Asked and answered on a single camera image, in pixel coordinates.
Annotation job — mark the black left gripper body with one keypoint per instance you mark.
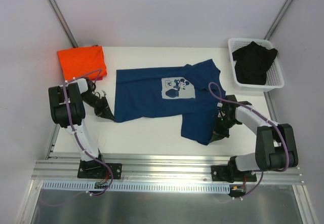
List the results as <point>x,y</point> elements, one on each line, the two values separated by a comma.
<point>102,106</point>

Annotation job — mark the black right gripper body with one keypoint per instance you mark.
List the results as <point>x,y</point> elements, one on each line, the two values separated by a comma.
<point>220,129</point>

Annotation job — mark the blue t shirt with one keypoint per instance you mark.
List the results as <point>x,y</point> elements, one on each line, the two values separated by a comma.
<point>190,91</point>

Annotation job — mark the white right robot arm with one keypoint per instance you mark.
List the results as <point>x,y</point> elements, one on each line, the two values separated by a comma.
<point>275,148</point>

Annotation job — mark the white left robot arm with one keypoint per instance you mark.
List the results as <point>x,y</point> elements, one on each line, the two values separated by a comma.
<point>68,111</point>

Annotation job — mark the folded orange t shirt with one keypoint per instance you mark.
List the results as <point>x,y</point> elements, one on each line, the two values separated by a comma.
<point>76,62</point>

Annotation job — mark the black t shirt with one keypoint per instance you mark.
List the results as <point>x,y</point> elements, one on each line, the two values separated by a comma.
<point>252,63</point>

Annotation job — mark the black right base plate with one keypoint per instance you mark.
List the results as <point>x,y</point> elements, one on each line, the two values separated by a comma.
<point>224,173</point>

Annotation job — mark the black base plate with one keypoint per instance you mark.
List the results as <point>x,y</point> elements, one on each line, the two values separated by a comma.
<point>115,170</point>
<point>224,173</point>

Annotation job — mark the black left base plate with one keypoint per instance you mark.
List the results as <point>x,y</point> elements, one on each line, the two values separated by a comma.
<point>115,170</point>

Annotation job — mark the white slotted cable duct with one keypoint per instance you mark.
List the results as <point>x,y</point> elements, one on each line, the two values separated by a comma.
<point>137,187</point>

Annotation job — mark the aluminium mounting rail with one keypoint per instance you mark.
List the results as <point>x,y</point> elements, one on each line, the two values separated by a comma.
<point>149,168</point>

